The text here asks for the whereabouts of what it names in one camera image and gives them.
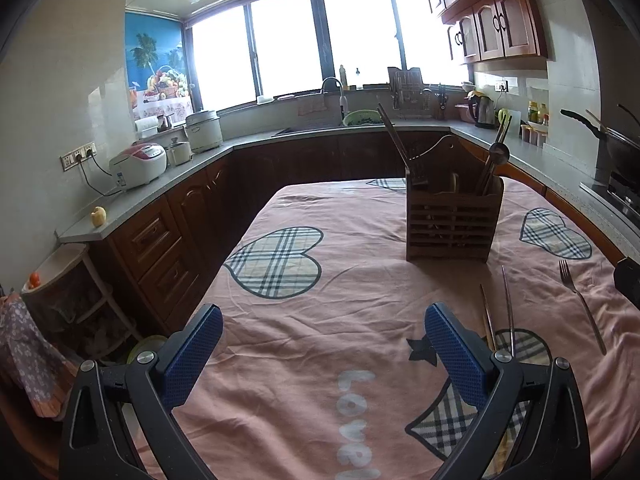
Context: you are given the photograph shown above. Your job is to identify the large window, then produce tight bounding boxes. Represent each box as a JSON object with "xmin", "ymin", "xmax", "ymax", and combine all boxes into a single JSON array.
[{"xmin": 185, "ymin": 0, "xmax": 477, "ymax": 114}]

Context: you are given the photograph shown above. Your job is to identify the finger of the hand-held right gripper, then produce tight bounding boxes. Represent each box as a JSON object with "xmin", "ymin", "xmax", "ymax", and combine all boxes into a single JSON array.
[{"xmin": 614, "ymin": 257, "xmax": 640, "ymax": 306}]

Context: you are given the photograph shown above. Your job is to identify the metal fork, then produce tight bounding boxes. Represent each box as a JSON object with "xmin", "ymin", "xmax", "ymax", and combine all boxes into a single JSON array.
[{"xmin": 558, "ymin": 259, "xmax": 607, "ymax": 356}]

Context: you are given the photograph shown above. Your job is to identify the metal chopstick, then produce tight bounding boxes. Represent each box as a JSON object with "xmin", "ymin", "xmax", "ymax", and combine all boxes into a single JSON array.
[
  {"xmin": 482, "ymin": 114, "xmax": 514, "ymax": 196},
  {"xmin": 501, "ymin": 265, "xmax": 516, "ymax": 357}
]

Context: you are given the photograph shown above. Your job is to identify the dish rack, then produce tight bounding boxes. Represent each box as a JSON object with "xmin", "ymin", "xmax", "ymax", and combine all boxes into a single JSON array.
[{"xmin": 387, "ymin": 66, "xmax": 434, "ymax": 120}]

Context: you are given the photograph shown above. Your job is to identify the group of condiment bottles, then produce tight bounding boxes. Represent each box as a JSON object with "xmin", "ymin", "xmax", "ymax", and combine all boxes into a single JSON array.
[{"xmin": 520, "ymin": 100, "xmax": 551, "ymax": 147}]

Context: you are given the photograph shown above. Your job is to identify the chopsticks and ladle in holder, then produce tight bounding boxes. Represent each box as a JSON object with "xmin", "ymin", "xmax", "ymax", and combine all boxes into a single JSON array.
[{"xmin": 477, "ymin": 112, "xmax": 510, "ymax": 196}]

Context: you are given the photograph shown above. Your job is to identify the gas stove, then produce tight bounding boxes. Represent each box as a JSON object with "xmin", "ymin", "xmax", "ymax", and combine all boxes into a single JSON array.
[{"xmin": 580, "ymin": 170, "xmax": 640, "ymax": 232}]

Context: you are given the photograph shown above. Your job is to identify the wooden utensil holder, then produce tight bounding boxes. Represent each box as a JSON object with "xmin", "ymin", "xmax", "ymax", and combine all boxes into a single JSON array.
[{"xmin": 404, "ymin": 135, "xmax": 505, "ymax": 263}]

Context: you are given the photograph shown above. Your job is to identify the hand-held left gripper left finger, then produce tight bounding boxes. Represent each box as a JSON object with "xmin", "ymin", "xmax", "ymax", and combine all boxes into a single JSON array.
[{"xmin": 59, "ymin": 302, "xmax": 224, "ymax": 480}]

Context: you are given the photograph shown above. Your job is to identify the green colander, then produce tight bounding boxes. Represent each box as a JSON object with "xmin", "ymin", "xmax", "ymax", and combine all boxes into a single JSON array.
[{"xmin": 342, "ymin": 110, "xmax": 381, "ymax": 127}]

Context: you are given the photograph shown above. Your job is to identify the metal faucet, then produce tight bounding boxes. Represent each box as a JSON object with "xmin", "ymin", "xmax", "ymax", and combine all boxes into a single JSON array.
[{"xmin": 320, "ymin": 76, "xmax": 349, "ymax": 126}]

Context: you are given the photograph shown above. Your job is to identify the wooden lower cabinets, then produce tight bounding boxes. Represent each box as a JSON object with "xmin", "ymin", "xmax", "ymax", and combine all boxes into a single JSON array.
[{"xmin": 90, "ymin": 127, "xmax": 623, "ymax": 333}]

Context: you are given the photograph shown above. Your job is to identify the metal spoon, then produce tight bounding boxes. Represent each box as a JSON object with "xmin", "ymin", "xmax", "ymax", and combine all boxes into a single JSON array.
[{"xmin": 481, "ymin": 142, "xmax": 511, "ymax": 196}]

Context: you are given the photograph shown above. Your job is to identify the tall white electric pot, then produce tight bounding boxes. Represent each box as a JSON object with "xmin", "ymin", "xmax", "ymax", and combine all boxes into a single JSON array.
[{"xmin": 184, "ymin": 109, "xmax": 223, "ymax": 154}]

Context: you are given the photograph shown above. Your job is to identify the green waste bin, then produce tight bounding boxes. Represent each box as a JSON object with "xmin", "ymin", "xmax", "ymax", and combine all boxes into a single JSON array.
[{"xmin": 126, "ymin": 334, "xmax": 169, "ymax": 366}]

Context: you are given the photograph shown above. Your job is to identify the paper towel roll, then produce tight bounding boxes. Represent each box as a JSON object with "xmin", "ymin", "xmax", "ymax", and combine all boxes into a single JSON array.
[{"xmin": 134, "ymin": 115, "xmax": 161, "ymax": 139}]

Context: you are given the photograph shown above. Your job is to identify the black power cable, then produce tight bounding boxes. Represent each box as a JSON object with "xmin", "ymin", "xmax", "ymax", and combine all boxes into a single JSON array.
[{"xmin": 80, "ymin": 156, "xmax": 127, "ymax": 199}]

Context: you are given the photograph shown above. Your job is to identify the small white cooker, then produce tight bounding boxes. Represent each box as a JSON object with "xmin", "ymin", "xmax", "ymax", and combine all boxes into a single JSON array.
[{"xmin": 165, "ymin": 137, "xmax": 194, "ymax": 167}]

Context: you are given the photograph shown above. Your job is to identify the kitchen sink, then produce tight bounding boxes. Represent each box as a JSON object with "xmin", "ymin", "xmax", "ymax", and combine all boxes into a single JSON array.
[{"xmin": 272, "ymin": 122, "xmax": 396, "ymax": 138}]

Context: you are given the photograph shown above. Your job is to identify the palm and fruit wall poster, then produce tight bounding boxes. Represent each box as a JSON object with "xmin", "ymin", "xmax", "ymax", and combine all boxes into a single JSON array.
[{"xmin": 124, "ymin": 10, "xmax": 195, "ymax": 121}]

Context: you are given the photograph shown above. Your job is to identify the wooden cabinets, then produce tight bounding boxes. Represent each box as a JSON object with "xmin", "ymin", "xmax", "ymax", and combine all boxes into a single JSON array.
[
  {"xmin": 412, "ymin": 0, "xmax": 549, "ymax": 66},
  {"xmin": 90, "ymin": 127, "xmax": 623, "ymax": 333}
]

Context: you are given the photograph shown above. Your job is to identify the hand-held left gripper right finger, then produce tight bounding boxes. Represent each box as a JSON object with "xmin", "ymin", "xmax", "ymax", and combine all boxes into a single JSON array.
[{"xmin": 424, "ymin": 302, "xmax": 593, "ymax": 480}]

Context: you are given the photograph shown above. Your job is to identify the wooden upper cabinets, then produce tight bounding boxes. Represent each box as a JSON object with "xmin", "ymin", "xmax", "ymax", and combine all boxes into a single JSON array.
[{"xmin": 412, "ymin": 0, "xmax": 549, "ymax": 66}]

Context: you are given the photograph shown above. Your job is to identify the white plastic shelf rack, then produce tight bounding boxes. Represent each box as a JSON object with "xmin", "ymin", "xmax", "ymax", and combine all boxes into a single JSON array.
[{"xmin": 20, "ymin": 242, "xmax": 142, "ymax": 357}]

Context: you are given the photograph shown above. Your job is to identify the pink and white rice cooker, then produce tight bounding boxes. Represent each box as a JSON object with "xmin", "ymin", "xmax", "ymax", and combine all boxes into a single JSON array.
[{"xmin": 109, "ymin": 142, "xmax": 168, "ymax": 191}]

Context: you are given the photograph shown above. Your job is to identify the pink blanket with plaid hearts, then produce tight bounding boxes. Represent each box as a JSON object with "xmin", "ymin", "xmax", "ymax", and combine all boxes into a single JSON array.
[{"xmin": 132, "ymin": 177, "xmax": 640, "ymax": 480}]

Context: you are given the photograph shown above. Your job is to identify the black wok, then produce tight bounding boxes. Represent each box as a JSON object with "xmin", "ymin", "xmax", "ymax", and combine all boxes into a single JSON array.
[{"xmin": 560, "ymin": 104, "xmax": 640, "ymax": 172}]

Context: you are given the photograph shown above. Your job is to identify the steel electric kettle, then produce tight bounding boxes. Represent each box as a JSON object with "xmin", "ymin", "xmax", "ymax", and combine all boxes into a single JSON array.
[{"xmin": 467, "ymin": 91, "xmax": 497, "ymax": 130}]

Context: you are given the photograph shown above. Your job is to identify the wall power strip socket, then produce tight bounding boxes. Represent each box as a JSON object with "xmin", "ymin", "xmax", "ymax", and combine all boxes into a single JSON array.
[{"xmin": 60, "ymin": 142, "xmax": 99, "ymax": 171}]

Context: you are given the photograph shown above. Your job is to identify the floral cloth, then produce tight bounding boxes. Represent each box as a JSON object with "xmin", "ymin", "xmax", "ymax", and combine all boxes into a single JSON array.
[{"xmin": 0, "ymin": 290, "xmax": 77, "ymax": 419}]

